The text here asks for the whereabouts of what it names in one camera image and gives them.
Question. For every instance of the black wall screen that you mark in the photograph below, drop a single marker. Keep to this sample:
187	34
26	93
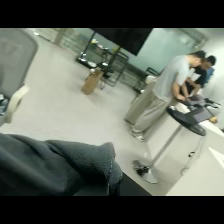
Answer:
126	38

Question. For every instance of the person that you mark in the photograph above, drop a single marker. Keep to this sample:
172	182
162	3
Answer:
171	75
204	75

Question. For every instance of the grey office chair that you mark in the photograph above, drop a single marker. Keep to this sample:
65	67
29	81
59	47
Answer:
15	60

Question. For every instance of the round black table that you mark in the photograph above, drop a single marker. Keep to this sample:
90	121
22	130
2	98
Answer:
186	122

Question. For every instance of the cardboard box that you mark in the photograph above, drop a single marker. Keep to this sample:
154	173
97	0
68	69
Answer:
91	83

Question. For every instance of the dark grey garment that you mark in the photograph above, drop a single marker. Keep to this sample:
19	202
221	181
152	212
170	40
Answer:
50	166

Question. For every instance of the black metal rack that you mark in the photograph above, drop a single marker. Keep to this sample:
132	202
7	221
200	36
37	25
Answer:
83	60

